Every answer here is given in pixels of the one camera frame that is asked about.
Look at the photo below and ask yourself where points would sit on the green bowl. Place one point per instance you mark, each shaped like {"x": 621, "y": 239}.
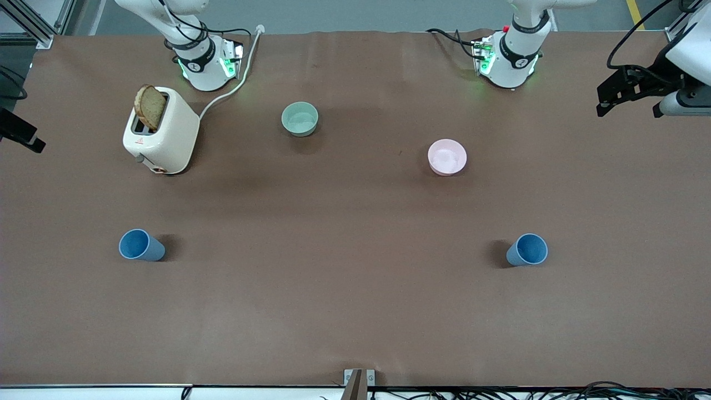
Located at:
{"x": 300, "y": 119}

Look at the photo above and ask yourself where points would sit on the metal bracket with post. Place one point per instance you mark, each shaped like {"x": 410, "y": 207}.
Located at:
{"x": 358, "y": 383}

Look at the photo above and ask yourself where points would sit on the blue plastic cup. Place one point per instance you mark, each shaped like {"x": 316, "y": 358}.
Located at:
{"x": 527, "y": 251}
{"x": 139, "y": 246}

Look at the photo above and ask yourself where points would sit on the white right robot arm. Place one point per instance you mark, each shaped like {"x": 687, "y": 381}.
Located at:
{"x": 203, "y": 69}

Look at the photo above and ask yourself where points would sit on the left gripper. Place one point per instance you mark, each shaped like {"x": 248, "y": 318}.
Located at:
{"x": 654, "y": 81}

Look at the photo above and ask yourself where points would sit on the brown bread slice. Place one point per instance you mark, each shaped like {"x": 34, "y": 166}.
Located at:
{"x": 150, "y": 108}

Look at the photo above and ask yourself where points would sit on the cream white toaster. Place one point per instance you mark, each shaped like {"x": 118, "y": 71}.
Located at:
{"x": 175, "y": 133}

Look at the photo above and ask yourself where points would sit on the aluminium frame profile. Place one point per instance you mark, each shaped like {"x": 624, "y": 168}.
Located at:
{"x": 675, "y": 30}
{"x": 33, "y": 25}

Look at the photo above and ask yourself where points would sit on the pink bowl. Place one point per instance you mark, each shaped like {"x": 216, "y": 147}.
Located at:
{"x": 447, "y": 157}

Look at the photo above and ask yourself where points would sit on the white table edge rail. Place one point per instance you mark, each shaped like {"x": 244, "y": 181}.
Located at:
{"x": 111, "y": 392}

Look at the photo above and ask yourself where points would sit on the brown table cover sheet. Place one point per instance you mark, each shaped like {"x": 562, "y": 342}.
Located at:
{"x": 355, "y": 289}

